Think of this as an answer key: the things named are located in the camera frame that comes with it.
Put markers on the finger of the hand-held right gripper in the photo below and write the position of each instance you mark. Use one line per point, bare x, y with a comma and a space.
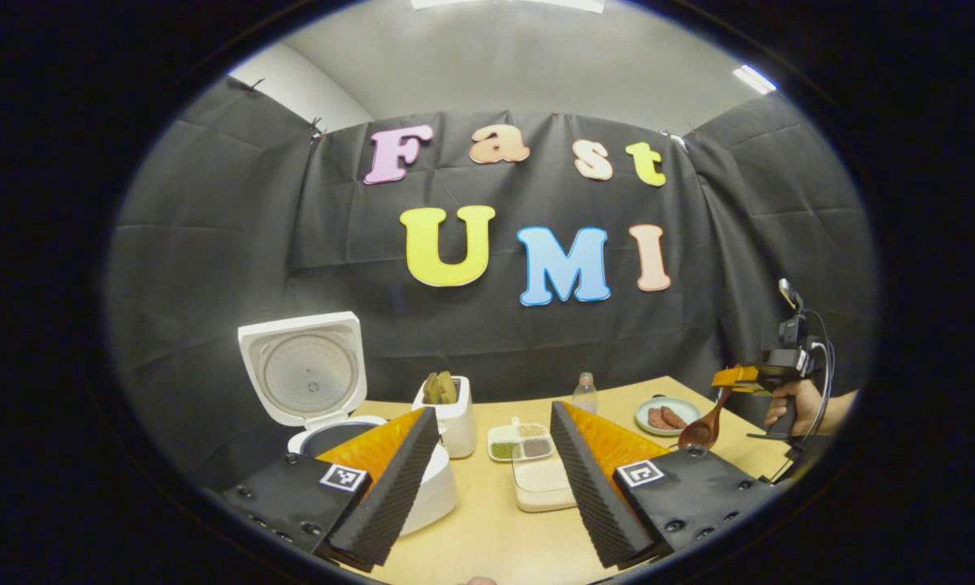
739, 376

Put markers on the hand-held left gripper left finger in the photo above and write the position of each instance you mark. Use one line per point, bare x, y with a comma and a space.
394, 496

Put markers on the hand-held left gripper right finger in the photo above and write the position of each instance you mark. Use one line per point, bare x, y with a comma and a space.
593, 496

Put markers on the clear container of rice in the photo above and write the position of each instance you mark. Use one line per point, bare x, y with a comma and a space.
540, 483

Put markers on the brown wooden spoon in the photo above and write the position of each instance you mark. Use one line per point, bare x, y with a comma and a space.
699, 432

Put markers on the white chopstick holder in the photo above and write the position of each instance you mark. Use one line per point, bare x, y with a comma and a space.
459, 431

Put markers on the white rice cooker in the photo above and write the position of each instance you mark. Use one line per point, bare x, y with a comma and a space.
305, 374

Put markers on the pale green plate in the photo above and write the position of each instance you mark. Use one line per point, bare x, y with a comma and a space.
686, 406

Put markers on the red sausage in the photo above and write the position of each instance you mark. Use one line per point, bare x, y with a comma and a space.
658, 418
674, 417

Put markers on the white divided grain dish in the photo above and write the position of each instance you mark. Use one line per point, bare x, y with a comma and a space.
520, 443

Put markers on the small clear plastic bottle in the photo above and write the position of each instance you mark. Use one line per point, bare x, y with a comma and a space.
585, 396

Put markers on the small ceiling light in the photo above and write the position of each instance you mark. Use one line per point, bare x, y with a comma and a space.
754, 79

